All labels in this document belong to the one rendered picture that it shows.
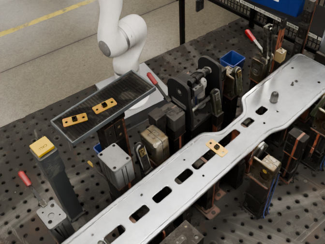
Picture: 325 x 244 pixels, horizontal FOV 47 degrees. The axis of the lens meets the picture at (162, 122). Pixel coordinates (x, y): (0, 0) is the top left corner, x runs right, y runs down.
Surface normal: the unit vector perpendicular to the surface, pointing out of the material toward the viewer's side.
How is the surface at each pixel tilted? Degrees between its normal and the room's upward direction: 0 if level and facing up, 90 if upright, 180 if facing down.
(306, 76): 0
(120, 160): 0
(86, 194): 0
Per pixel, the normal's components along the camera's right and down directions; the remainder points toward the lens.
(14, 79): -0.05, -0.65
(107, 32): -0.43, 0.25
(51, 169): 0.68, 0.54
